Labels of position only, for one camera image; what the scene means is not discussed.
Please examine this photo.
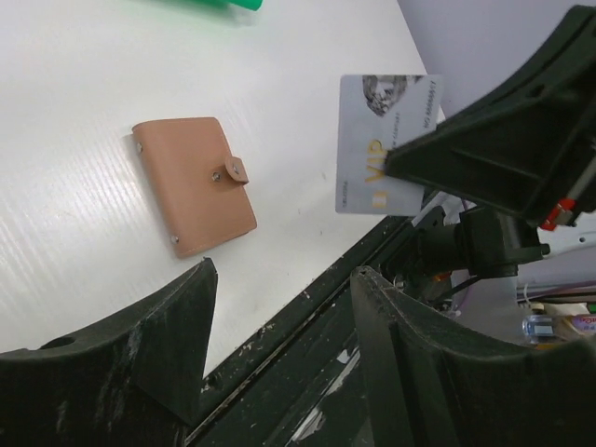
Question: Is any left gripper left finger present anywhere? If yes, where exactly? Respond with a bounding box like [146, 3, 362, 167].
[1, 259, 218, 446]

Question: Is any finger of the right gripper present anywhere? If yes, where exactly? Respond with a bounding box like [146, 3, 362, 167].
[385, 6, 595, 226]

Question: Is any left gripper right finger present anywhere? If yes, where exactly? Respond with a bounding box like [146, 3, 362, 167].
[350, 266, 595, 446]

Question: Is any silver VIP credit card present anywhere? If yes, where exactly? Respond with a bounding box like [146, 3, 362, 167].
[335, 74, 443, 217]

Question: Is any tan leather card holder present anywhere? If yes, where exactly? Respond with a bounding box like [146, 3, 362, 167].
[132, 117, 257, 258]

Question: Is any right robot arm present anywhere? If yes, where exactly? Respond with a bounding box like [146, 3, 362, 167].
[385, 6, 595, 279]

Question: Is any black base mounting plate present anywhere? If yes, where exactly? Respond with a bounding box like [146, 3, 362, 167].
[183, 218, 413, 446]

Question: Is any plastic water bottle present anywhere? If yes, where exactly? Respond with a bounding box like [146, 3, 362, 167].
[522, 315, 556, 344]

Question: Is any green plastic bin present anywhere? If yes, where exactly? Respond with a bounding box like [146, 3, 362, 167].
[159, 0, 264, 12]

